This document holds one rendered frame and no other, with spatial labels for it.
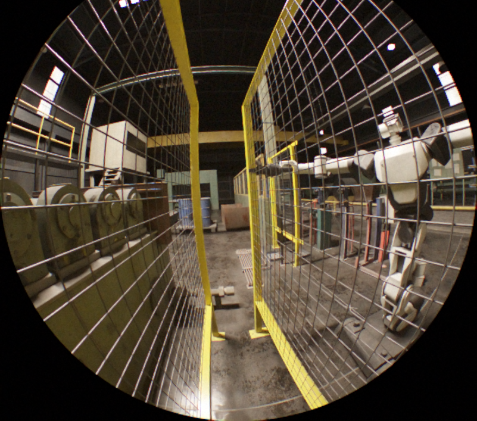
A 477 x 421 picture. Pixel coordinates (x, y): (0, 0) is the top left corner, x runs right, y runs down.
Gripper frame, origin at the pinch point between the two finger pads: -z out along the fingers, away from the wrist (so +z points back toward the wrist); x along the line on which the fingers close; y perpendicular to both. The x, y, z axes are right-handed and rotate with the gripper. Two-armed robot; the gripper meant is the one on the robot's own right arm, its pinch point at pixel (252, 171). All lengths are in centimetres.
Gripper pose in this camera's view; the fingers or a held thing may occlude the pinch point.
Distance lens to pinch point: 106.2
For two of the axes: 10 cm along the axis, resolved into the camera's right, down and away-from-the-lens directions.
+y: 0.6, 10.0, -0.5
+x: 1.6, -0.6, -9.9
